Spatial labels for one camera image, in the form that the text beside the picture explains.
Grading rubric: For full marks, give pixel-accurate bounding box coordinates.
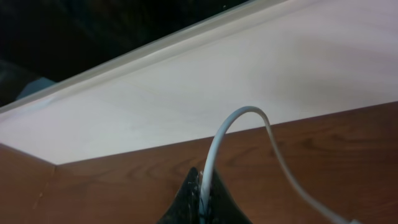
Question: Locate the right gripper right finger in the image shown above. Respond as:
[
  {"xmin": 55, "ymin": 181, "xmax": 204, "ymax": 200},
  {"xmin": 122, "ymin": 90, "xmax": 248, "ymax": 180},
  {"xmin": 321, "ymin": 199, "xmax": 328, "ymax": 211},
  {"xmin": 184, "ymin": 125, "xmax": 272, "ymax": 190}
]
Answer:
[{"xmin": 206, "ymin": 170, "xmax": 252, "ymax": 224}]

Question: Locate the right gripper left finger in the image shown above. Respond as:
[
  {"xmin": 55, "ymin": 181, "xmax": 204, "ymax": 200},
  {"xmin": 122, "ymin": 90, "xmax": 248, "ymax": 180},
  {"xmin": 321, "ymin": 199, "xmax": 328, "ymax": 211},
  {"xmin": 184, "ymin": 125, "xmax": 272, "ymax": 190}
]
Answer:
[{"xmin": 157, "ymin": 167, "xmax": 200, "ymax": 224}]

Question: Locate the white usb cable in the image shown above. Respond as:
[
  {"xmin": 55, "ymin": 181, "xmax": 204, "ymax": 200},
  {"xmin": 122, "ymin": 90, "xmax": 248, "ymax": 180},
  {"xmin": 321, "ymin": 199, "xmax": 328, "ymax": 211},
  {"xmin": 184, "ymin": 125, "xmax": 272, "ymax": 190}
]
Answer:
[{"xmin": 198, "ymin": 105, "xmax": 363, "ymax": 224}]

